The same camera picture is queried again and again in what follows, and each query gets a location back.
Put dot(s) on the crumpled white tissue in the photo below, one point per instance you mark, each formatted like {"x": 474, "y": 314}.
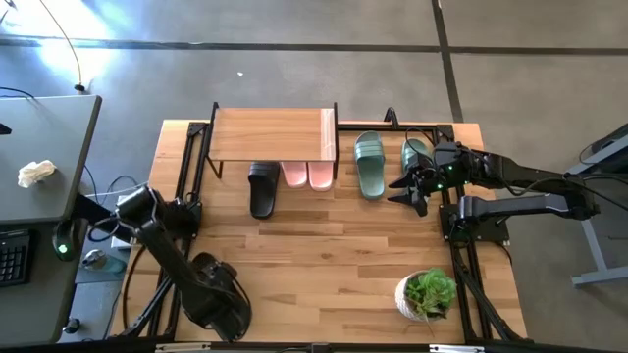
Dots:
{"x": 34, "y": 172}

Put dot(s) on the grey metal table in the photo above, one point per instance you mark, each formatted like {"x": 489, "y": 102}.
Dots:
{"x": 603, "y": 275}

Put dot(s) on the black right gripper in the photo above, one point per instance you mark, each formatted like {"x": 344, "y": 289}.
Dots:
{"x": 429, "y": 180}

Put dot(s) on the black support strut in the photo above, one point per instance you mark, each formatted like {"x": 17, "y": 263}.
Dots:
{"x": 98, "y": 216}

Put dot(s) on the grey desk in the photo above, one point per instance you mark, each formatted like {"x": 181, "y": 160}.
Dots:
{"x": 44, "y": 132}

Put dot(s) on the small black knob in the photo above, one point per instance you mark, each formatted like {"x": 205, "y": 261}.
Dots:
{"x": 72, "y": 326}

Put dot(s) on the succulent in white pot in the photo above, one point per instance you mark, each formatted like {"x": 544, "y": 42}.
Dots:
{"x": 432, "y": 294}

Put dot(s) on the black keyboard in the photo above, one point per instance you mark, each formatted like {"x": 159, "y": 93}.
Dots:
{"x": 12, "y": 260}

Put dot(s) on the black device with green light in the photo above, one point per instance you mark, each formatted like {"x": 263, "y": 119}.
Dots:
{"x": 68, "y": 235}

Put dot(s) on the teal bottle with silver cap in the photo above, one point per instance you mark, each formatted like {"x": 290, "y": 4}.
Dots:
{"x": 115, "y": 265}

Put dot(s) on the wooden shelf with black legs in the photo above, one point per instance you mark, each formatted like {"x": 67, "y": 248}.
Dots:
{"x": 270, "y": 135}

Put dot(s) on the small black desk item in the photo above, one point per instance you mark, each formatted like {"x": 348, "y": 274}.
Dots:
{"x": 4, "y": 129}

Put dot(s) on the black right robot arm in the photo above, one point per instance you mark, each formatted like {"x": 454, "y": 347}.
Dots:
{"x": 515, "y": 206}

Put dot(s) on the white power strip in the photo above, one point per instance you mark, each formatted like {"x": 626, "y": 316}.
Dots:
{"x": 121, "y": 242}

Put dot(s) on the green rubber slide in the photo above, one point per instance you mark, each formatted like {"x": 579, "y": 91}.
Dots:
{"x": 412, "y": 152}
{"x": 370, "y": 181}

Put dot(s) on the silver metal bracket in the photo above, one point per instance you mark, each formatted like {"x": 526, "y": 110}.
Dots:
{"x": 181, "y": 347}
{"x": 456, "y": 348}

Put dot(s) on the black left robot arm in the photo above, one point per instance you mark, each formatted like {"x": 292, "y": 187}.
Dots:
{"x": 167, "y": 255}

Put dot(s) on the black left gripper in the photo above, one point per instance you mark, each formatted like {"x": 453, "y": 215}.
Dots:
{"x": 206, "y": 294}

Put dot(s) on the dark flat device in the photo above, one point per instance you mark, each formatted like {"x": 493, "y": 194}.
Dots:
{"x": 613, "y": 142}

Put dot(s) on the black camera clamp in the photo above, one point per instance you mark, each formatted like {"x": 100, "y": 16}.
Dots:
{"x": 391, "y": 117}

